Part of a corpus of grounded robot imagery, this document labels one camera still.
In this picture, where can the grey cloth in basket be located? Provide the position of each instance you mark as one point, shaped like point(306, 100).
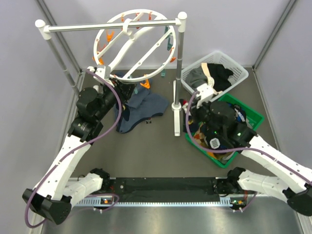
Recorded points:
point(195, 78)

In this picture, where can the white metal drying rack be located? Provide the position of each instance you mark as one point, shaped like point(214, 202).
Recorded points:
point(47, 30)

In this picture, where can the orange clothespin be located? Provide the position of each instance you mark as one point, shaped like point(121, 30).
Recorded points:
point(145, 84)

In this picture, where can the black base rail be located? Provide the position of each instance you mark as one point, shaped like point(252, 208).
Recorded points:
point(209, 185)

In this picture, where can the white round clip hanger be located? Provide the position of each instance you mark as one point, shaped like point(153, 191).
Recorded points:
point(134, 24)

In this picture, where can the white plastic laundry basket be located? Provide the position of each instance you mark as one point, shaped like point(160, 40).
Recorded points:
point(218, 57)

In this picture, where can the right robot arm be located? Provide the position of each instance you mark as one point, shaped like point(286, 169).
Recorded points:
point(291, 182)

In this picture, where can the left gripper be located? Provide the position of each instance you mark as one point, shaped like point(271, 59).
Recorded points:
point(125, 90)

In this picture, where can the green plastic bin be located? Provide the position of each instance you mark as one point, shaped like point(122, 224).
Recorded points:
point(253, 119)

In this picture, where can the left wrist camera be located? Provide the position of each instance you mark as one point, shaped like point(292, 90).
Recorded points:
point(103, 72)

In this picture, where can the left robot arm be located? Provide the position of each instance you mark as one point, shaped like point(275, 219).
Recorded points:
point(52, 198)

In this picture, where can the black cloth in basket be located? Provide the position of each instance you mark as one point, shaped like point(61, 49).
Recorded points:
point(221, 76)

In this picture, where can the pile of socks in bin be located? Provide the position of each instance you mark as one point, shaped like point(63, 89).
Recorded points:
point(214, 143)

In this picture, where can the blue cloth on floor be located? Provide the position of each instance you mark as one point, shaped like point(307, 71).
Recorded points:
point(143, 105)

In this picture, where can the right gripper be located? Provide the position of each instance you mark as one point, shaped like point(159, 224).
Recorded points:
point(194, 111)

